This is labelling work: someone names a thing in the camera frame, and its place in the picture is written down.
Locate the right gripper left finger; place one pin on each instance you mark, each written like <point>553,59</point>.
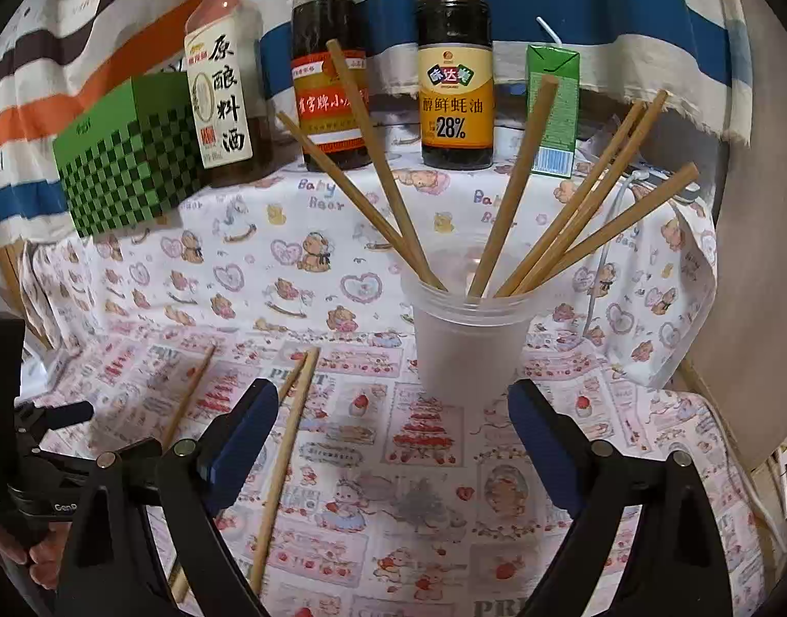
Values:
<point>111,564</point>

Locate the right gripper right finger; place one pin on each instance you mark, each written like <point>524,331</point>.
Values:
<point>676,565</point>

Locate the wooden chopstick diagonal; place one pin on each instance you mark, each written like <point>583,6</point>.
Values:
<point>170,432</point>

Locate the person left hand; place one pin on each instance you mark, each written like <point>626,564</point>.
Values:
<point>46,556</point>

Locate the translucent plastic cup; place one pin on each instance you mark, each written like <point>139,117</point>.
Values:
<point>468,349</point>

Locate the wooden cabinet panel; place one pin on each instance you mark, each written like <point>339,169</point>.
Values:
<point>741,351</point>

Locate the bear print tablecloth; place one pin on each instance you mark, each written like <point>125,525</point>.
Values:
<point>395,503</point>

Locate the white power strip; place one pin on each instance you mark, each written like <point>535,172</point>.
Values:
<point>649,179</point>

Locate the green drink carton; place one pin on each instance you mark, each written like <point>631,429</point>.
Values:
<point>551,59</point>

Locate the green checkered box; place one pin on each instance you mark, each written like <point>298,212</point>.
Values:
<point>132,157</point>

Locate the striped Hermes blanket backdrop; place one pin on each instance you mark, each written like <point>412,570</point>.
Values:
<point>58,57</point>

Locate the clear cooking wine bottle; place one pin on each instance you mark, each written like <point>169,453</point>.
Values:
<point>223,64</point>

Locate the yellow label oyster sauce bottle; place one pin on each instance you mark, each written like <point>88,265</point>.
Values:
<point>455,71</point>

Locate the red cap vinegar bottle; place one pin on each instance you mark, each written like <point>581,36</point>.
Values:
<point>322,104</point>

